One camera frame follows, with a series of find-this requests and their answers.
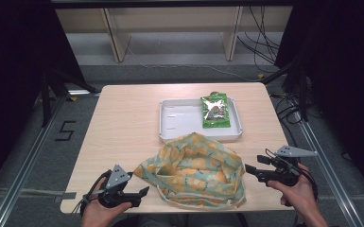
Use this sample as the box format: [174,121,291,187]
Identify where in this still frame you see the green snack packet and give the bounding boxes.
[200,91,232,129]

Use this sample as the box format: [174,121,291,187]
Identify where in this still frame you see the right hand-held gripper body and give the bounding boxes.
[257,145,319,187]

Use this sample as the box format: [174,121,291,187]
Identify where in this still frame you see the person's right hand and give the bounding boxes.
[267,163,318,216]

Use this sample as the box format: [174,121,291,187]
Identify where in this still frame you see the black cable bundle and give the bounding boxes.
[236,5,281,74]

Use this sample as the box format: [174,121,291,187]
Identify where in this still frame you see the white plastic tray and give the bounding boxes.
[158,97,244,143]

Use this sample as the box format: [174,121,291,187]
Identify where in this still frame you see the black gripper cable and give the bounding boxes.
[72,169,113,217]
[297,166,320,202]

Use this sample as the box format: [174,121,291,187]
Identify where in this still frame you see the black floor cables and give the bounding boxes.
[273,90,304,126]

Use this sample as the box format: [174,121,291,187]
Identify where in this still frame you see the light wooden desk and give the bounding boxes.
[55,5,294,63]

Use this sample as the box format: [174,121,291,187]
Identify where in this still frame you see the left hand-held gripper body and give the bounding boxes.
[97,164,143,209]

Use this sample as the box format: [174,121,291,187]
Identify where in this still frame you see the fruit print fabric bag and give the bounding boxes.
[132,131,248,211]

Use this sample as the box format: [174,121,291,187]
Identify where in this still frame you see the black curtain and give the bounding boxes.
[0,0,88,197]
[273,0,364,165]

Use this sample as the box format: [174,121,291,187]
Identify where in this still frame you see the black metal stand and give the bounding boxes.
[260,59,310,123]
[40,67,101,128]

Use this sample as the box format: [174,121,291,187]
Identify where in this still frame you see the aluminium floor rail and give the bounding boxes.
[291,103,364,227]
[0,94,64,227]

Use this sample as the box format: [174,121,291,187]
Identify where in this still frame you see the person's left hand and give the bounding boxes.
[82,186,133,223]

